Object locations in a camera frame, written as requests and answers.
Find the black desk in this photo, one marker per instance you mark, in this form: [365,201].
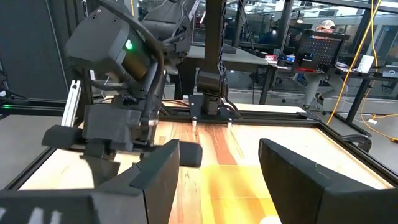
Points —
[357,96]

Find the silver aluminium extrusion bar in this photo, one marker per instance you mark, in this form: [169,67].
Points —
[71,102]

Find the black perforated panel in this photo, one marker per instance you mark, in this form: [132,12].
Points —
[320,49]

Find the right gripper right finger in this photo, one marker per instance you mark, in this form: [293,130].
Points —
[326,202]

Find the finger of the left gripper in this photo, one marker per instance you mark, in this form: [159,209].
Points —
[191,154]
[62,136]

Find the grey desk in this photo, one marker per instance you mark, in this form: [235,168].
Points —
[245,57]

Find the black aluminium table frame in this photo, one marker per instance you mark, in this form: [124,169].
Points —
[280,119]

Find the red and white box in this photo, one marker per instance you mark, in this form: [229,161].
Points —
[271,57]

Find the orange translucent bin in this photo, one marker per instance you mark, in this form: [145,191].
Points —
[236,199]

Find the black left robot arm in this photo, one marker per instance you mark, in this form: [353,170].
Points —
[99,46]

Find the grey laptop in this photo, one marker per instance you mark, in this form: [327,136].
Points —
[390,71]

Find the person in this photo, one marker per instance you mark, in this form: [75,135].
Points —
[312,88]

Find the white card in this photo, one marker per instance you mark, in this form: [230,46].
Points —
[365,63]

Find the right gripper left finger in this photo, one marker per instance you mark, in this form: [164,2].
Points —
[109,205]

